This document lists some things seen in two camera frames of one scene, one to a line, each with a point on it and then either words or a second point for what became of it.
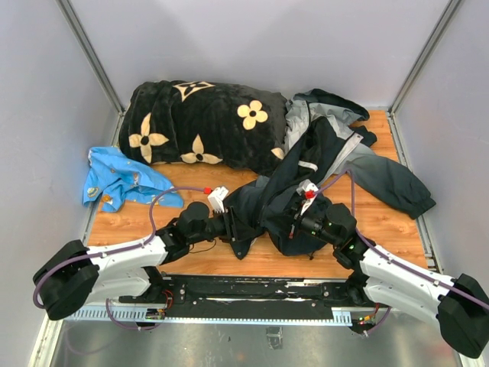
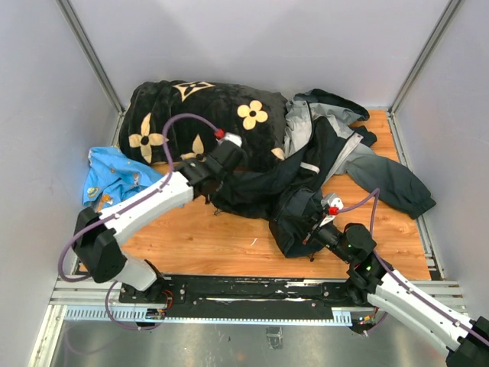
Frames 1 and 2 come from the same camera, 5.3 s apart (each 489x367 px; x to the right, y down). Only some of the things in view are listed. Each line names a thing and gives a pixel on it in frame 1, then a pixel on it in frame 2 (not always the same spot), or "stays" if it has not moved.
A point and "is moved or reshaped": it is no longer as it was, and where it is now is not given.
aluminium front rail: [159, 314] stays
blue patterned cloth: [113, 178] stays
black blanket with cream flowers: [202, 122] stays
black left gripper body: [226, 228] -> [228, 173]
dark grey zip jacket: [325, 158] is moved or reshaped
